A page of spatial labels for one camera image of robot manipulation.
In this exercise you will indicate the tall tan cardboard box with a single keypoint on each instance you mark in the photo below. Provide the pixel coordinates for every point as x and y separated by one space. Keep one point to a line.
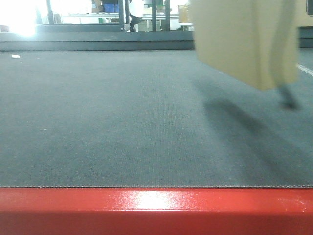
254 41

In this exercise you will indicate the dark metal frame posts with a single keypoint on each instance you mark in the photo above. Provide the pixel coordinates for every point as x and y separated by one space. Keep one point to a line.
82 16

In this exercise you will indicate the dark grey conveyor belt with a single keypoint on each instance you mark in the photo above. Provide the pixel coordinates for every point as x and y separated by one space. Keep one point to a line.
125 111

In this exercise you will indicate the taped brown background box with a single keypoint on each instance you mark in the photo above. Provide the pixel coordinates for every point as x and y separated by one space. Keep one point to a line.
184 16

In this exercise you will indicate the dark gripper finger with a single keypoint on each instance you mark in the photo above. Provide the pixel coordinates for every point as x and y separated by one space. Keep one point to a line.
288 99

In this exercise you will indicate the red conveyor frame edge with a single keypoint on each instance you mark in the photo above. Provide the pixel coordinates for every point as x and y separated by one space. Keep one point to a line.
119 211

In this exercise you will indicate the standing person white shirt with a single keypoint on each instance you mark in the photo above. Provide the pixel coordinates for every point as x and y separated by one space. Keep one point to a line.
136 8

